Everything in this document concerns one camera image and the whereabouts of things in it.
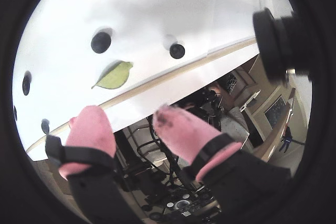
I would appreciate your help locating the black camera tripod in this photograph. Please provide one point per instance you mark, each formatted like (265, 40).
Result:
(170, 171)

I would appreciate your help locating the small blue object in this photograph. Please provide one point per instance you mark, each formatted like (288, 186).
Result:
(286, 140)

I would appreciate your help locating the dark framed wall picture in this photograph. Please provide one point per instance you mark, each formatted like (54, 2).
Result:
(274, 110)

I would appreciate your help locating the person in white shirt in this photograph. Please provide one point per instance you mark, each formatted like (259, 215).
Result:
(233, 121)

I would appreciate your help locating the pink-covered gripper finger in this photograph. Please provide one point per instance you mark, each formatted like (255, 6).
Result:
(189, 136)
(90, 134)

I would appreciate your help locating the black fisheye camera lens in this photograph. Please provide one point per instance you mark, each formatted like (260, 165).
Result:
(273, 45)

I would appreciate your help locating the dark blueberry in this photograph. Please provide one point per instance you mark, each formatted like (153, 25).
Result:
(101, 42)
(45, 126)
(177, 51)
(26, 83)
(15, 112)

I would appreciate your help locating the oval green leaf with stem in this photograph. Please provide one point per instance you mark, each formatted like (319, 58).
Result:
(115, 75)

